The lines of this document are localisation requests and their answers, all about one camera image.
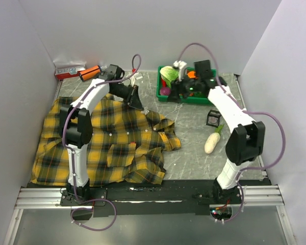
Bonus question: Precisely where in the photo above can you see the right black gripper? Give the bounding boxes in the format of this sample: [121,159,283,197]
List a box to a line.
[166,71,200,104]

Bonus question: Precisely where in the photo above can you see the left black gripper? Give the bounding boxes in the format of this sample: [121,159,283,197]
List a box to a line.
[110,84,144,111]

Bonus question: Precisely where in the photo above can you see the yellow plaid shirt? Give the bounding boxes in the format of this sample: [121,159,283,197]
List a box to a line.
[31,94,181,186]

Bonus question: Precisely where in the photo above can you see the round brown brooch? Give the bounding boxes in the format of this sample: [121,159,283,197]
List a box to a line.
[209,116,218,124]

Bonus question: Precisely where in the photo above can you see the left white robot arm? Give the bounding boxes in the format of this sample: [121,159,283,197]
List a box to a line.
[59,64,144,205]

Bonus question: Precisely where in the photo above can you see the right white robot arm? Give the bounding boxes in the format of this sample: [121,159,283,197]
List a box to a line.
[167,60,265,204]

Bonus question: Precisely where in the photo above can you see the purple onion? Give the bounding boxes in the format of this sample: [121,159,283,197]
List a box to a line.
[160,87,171,96]

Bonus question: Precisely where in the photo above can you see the napa cabbage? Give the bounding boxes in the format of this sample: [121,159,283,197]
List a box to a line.
[160,66,180,88]

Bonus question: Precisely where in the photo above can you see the green plastic crate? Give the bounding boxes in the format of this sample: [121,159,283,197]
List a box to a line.
[156,65,218,105]

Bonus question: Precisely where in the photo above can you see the orange fruit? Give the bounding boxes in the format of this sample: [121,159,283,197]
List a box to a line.
[187,70,197,79]

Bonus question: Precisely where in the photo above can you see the orange black cylinder tool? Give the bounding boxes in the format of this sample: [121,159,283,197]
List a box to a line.
[79,65,107,82]

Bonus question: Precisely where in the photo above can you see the white daikon radish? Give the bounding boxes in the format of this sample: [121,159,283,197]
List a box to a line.
[204,125,224,154]

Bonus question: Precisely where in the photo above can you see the red white cardboard box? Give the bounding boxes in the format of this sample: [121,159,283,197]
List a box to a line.
[54,61,86,80]

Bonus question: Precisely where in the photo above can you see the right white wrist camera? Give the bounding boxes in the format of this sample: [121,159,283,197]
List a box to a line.
[173,61,187,82]

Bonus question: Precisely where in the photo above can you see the black square frame far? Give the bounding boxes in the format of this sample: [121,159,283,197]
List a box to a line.
[206,110,221,128]

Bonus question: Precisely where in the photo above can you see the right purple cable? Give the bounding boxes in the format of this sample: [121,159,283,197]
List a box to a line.
[177,42,286,223]

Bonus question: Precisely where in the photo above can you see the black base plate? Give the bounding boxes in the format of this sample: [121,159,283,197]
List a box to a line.
[60,180,241,217]

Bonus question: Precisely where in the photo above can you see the aluminium rail frame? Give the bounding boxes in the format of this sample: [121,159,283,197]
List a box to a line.
[14,185,285,210]

